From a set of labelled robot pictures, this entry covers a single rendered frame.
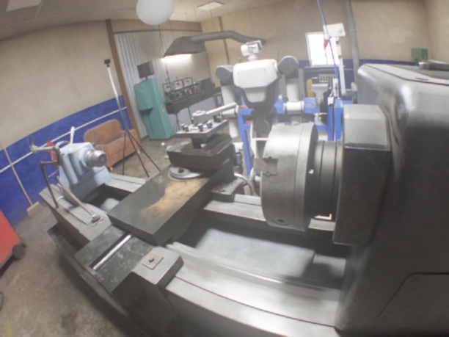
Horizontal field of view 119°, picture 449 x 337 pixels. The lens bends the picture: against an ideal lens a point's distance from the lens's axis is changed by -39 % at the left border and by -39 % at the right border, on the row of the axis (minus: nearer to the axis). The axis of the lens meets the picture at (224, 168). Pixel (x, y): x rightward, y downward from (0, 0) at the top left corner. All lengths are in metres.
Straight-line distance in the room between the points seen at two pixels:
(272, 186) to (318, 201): 0.10
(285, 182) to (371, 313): 0.31
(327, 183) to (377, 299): 0.24
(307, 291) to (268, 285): 0.11
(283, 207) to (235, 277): 0.29
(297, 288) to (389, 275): 0.31
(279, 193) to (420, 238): 0.26
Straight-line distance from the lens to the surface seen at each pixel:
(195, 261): 0.70
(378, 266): 0.33
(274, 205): 0.43
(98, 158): 1.12
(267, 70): 1.30
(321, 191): 0.43
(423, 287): 0.39
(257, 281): 0.61
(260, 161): 0.43
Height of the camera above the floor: 1.36
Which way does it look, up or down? 26 degrees down
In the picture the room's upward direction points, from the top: 12 degrees counter-clockwise
